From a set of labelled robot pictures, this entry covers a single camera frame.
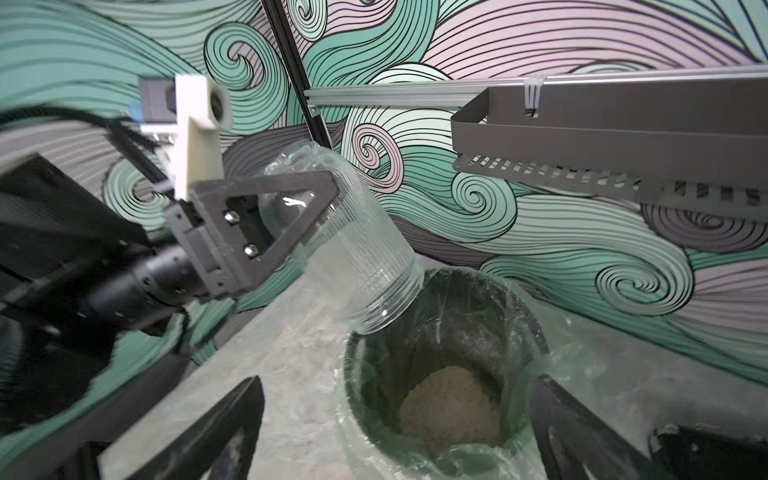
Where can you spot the clear plastic bin liner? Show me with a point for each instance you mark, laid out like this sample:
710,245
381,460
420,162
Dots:
468,372

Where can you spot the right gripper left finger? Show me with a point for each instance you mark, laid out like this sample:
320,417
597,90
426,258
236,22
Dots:
221,444

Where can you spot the black trash bin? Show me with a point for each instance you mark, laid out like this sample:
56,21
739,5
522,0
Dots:
444,360

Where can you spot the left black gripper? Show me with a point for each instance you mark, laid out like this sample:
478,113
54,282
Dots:
237,232

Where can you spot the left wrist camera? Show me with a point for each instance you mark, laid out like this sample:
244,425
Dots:
186,114

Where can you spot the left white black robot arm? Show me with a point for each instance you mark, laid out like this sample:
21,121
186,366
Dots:
74,274

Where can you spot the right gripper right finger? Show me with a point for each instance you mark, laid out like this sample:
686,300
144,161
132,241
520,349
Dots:
575,444

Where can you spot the poured oatmeal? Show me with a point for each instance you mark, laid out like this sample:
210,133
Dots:
450,408

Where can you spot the aluminium wall rail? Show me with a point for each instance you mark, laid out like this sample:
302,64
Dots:
456,93

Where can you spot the black wall shelf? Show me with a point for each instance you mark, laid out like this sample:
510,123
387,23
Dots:
695,144

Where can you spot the glass oatmeal jar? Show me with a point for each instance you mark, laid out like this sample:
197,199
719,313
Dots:
354,254

